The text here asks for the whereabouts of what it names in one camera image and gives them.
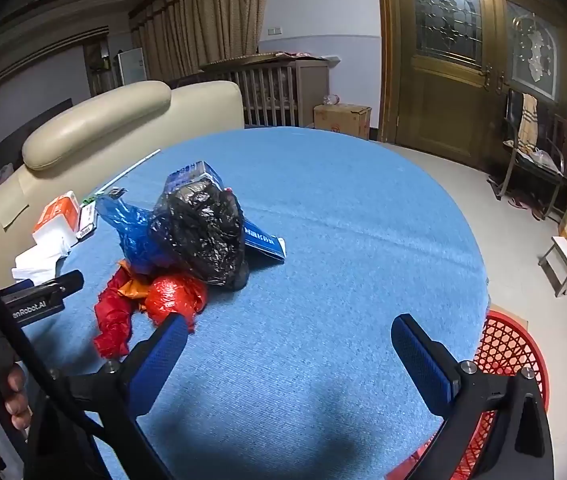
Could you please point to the blue tablecloth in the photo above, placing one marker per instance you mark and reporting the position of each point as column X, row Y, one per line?
column 313, row 240

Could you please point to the red plastic basket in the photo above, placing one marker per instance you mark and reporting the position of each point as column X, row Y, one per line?
column 508, row 345

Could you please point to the white tissue paper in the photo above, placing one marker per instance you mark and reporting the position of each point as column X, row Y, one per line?
column 38, row 260

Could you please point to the striped beige cloth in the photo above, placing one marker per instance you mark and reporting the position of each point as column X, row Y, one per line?
column 528, row 120

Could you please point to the flat cardboard sheet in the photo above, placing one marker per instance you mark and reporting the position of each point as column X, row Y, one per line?
column 511, row 314

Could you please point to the white air conditioner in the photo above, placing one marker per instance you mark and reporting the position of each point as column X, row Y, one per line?
column 131, row 67

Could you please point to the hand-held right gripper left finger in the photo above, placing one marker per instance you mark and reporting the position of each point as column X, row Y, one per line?
column 163, row 360

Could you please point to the brown cardboard box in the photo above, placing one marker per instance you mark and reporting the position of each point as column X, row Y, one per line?
column 342, row 120

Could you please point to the orange plastic wrapper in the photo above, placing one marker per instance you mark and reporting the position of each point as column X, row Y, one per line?
column 131, row 289

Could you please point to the cream leather sofa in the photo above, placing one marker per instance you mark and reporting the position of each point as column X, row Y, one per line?
column 113, row 125

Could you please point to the dark metal chair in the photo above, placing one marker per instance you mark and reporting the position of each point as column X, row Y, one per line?
column 538, row 175

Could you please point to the orange white paper pack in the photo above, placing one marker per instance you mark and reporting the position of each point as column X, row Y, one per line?
column 56, row 210

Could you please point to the red balled plastic bag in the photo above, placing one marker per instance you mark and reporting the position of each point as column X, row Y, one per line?
column 173, row 297

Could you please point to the clear plastic bottle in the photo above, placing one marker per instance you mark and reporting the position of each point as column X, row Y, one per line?
column 331, row 98

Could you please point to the blue plastic bag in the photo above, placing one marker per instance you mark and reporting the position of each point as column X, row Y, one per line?
column 131, row 240

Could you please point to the white thin stick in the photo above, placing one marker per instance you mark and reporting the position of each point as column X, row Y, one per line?
column 136, row 165

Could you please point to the wooden double door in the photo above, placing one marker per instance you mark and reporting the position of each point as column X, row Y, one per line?
column 443, row 90

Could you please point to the black plastic bag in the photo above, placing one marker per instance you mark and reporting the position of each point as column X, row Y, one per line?
column 198, row 230

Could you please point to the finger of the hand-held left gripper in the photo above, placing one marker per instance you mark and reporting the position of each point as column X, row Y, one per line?
column 48, row 290

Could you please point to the small white stool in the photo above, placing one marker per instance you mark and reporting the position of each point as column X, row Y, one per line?
column 563, row 257

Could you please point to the white green small card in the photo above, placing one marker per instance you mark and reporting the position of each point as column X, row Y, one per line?
column 86, row 220

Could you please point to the beige curtain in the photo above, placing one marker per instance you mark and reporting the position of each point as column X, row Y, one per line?
column 198, row 20

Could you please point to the blue printed plastic packet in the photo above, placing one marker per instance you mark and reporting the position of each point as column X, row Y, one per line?
column 198, row 172

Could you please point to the wooden crib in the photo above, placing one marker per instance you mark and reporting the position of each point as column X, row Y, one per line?
column 268, row 90

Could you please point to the blue cardboard box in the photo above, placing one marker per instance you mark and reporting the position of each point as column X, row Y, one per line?
column 263, row 242

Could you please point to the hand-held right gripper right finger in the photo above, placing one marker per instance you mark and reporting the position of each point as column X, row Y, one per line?
column 421, row 360

